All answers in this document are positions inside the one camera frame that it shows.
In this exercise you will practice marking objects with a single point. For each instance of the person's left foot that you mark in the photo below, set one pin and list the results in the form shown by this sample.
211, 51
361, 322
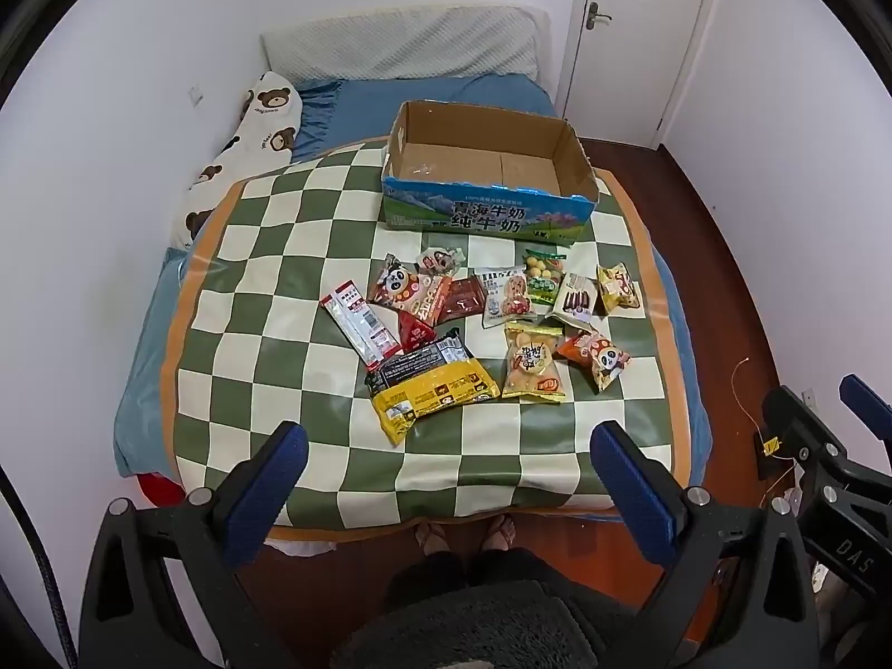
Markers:
430, 538

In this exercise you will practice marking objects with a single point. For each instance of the white quilted pillow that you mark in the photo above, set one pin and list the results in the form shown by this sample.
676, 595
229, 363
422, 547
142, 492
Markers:
404, 45

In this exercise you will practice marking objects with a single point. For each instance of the green snack packet with balls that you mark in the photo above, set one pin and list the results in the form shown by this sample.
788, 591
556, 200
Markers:
543, 277

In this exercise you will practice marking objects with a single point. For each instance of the small red triangular packet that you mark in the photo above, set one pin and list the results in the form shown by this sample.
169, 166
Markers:
416, 332

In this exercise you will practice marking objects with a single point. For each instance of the black and yellow large packet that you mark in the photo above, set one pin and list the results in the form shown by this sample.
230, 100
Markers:
435, 383

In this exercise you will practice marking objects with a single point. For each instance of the small orange panda snack packet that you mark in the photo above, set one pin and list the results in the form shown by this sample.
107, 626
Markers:
596, 357

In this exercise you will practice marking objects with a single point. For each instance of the green and white checkered mat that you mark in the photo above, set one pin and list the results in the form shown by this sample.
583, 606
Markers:
279, 334

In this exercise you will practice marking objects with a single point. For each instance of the white packet with dark sticks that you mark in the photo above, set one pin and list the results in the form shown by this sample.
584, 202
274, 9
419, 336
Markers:
577, 301

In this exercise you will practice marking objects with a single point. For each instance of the white door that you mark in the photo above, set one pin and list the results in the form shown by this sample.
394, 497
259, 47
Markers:
638, 35

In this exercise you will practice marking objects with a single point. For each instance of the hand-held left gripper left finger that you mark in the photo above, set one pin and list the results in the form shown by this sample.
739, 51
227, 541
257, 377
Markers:
268, 479

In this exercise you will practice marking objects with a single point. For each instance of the bear print long pillow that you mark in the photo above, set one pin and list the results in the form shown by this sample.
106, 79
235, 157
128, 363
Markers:
261, 125

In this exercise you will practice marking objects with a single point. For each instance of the dark red snack packet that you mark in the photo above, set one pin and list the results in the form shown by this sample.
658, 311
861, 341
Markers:
462, 299

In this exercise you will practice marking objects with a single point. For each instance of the person's right foot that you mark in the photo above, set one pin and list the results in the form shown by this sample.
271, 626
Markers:
498, 533

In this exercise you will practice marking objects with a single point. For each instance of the small yellow snack packet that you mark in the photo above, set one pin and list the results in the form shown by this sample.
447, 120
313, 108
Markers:
619, 288

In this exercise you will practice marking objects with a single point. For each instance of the white cookie snack packet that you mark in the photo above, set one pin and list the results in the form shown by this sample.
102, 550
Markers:
507, 298

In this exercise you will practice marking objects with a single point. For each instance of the red cloth under bed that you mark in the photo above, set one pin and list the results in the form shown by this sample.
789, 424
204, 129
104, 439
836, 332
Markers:
162, 491

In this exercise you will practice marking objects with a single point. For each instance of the red and white long packet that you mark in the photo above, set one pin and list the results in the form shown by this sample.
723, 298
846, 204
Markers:
357, 324

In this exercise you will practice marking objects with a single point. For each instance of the large orange panda snack packet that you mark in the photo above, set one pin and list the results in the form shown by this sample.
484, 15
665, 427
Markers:
408, 289

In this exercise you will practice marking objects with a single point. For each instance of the person's foot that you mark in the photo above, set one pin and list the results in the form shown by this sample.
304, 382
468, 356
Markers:
430, 538
498, 533

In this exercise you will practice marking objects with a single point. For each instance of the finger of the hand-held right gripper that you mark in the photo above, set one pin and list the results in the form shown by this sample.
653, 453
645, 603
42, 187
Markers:
867, 401
808, 432

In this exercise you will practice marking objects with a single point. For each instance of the yellow chips packet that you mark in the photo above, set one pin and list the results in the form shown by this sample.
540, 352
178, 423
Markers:
533, 361

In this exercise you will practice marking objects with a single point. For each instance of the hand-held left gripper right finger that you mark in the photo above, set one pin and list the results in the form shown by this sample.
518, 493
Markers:
631, 481

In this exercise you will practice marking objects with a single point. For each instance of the blue bedsheet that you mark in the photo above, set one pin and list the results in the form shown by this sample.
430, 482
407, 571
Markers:
390, 104

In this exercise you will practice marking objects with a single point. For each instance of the person's dark fleece clothing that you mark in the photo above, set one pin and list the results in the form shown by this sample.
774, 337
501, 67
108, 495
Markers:
474, 613

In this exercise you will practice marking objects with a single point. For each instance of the small pink cartoon snack packet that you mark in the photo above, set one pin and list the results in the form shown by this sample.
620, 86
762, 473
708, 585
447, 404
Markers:
440, 261

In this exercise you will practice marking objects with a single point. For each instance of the cardboard box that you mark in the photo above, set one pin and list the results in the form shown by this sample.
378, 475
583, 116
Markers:
481, 153

